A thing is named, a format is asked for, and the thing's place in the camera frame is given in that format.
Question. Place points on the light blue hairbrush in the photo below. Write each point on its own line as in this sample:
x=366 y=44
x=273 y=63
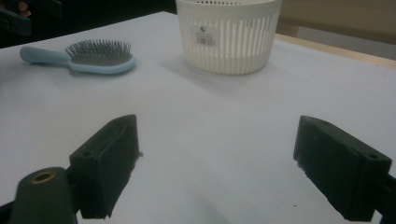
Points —
x=43 y=56

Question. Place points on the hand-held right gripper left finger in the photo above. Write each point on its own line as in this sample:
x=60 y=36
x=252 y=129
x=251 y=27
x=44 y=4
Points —
x=102 y=161

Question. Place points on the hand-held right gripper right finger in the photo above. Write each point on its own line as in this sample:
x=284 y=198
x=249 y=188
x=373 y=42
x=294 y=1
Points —
x=339 y=168

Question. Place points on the white plastic slotted basket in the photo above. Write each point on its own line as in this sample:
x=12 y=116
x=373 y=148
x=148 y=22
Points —
x=230 y=18

